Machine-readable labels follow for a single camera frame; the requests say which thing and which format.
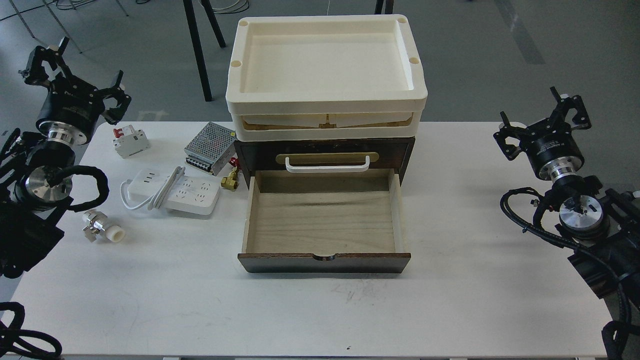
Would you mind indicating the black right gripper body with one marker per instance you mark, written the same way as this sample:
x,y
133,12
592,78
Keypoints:
x,y
548,143

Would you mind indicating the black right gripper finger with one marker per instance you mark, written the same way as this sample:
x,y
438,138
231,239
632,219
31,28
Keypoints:
x,y
568,116
506,130

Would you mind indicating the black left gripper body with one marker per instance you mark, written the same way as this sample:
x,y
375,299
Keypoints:
x,y
69,106

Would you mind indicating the white power strip with cable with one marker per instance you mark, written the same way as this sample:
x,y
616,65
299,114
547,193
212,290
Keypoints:
x,y
152,189

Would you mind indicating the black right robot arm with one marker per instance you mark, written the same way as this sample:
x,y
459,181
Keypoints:
x,y
602,231

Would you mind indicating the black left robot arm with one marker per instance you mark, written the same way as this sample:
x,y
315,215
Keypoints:
x,y
40,180

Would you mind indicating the metal mesh power supply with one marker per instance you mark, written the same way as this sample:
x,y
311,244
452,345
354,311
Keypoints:
x,y
211,149

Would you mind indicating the white and metal pipe valve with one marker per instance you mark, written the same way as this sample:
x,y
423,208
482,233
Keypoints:
x,y
98,224

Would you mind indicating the brass pipe fitting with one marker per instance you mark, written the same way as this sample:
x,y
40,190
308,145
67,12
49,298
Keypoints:
x,y
231,182

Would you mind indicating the open wooden drawer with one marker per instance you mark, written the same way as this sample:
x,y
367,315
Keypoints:
x,y
325,222

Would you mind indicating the cream plastic tray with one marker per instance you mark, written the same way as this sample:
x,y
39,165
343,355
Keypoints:
x,y
311,78

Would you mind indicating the white circuit breaker red switch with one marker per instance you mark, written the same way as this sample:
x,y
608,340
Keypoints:
x,y
129,141

